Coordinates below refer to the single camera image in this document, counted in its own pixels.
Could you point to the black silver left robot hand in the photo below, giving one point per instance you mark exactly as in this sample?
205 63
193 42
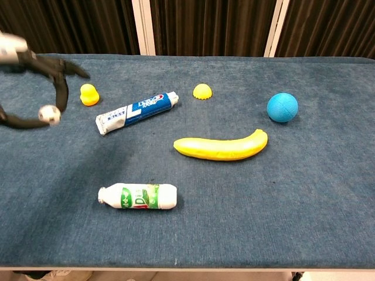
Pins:
44 63

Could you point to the small white soccer ball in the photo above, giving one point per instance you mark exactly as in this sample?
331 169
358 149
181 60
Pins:
49 115

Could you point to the black pleated curtain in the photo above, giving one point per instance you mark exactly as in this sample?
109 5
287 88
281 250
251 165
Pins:
211 26
73 23
331 26

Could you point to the yellow rubber duck toy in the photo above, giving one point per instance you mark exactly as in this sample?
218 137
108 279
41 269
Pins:
88 95

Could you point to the blue white toothpaste tube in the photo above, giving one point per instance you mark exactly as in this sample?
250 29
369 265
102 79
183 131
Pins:
137 112

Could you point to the yellow dome toy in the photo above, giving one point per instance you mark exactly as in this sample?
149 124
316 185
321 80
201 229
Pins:
202 92

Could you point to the white bottle green label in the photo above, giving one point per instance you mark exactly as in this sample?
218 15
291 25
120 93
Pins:
137 196

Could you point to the yellow toy banana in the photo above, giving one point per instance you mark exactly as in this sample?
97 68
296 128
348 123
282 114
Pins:
219 149

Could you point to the blue fabric tablecloth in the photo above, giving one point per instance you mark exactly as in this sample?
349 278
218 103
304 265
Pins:
205 205

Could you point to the blue rubber ball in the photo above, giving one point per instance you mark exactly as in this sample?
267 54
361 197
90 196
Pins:
282 107

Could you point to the white frame post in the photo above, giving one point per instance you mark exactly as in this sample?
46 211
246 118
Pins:
276 26
143 26

